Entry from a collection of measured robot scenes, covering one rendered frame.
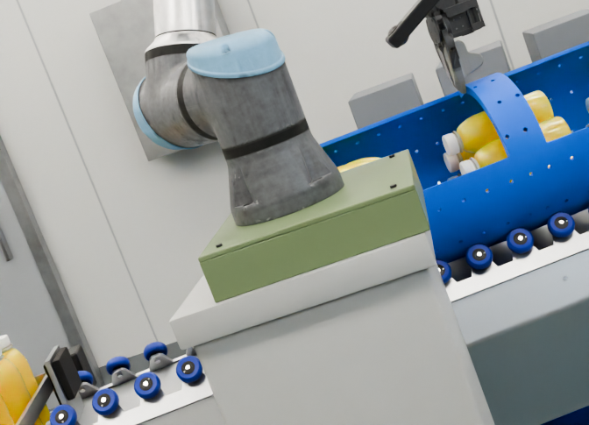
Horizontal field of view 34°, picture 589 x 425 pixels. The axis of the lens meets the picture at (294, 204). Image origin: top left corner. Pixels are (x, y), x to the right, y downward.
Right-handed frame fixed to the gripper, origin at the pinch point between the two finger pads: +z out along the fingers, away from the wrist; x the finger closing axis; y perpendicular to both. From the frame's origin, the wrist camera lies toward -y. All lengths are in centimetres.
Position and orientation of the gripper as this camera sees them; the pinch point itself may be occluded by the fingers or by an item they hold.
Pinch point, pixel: (457, 88)
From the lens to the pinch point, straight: 171.5
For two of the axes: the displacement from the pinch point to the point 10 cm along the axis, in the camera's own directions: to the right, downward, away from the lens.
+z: 3.5, 9.3, 1.4
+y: 9.3, -3.6, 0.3
